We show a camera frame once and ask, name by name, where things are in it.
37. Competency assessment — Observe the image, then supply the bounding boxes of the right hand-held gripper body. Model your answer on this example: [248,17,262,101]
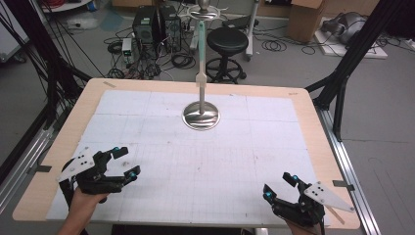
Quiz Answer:
[271,181,356,228]

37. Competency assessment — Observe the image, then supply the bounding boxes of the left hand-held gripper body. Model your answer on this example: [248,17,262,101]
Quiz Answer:
[57,146,130,210]

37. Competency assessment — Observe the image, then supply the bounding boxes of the metal utensil stand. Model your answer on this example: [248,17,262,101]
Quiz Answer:
[181,0,229,132]

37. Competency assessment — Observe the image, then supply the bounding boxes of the wooden spatula teal handle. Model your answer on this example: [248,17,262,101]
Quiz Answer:
[195,20,208,96]

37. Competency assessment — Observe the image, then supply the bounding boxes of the person's right hand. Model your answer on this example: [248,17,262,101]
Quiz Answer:
[284,218,322,235]

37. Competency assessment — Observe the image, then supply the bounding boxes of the person's left hand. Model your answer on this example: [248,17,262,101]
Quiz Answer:
[69,187,111,224]

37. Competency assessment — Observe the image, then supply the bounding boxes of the thin tan stick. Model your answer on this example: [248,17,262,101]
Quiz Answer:
[326,205,346,226]

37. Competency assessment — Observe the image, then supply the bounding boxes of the black tape piece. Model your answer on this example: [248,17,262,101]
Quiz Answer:
[332,179,355,192]
[27,164,53,174]

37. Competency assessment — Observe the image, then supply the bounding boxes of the white grid mat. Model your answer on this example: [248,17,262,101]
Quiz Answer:
[45,89,331,228]

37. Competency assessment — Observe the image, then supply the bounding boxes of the small grey power supply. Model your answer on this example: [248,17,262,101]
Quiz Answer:
[121,37,134,65]

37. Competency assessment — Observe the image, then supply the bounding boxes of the black computer tower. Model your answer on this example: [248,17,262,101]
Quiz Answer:
[131,5,161,53]
[159,4,182,54]

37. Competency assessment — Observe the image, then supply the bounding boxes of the white flat board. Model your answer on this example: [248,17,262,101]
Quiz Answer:
[313,18,390,60]

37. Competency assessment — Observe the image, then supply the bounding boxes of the black round stool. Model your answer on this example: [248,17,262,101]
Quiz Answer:
[196,26,250,84]

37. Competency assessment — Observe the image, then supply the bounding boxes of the white stand pole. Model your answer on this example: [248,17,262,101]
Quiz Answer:
[245,0,260,62]

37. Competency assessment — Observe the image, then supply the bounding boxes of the cardboard box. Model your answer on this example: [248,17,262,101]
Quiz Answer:
[287,0,327,43]

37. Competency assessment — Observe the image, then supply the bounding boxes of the grey bag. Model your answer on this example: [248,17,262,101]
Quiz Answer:
[321,12,368,45]

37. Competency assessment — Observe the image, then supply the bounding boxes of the aluminium rail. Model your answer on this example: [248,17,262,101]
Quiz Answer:
[315,107,382,235]
[0,125,57,214]

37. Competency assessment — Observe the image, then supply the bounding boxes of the tangle of black cables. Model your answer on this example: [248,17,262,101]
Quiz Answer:
[103,27,197,80]

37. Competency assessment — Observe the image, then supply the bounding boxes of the black metal frame strut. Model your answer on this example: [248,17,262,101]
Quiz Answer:
[0,0,93,130]
[304,0,405,142]

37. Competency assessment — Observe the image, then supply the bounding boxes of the black cable coil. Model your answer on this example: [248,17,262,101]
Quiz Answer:
[260,38,288,53]

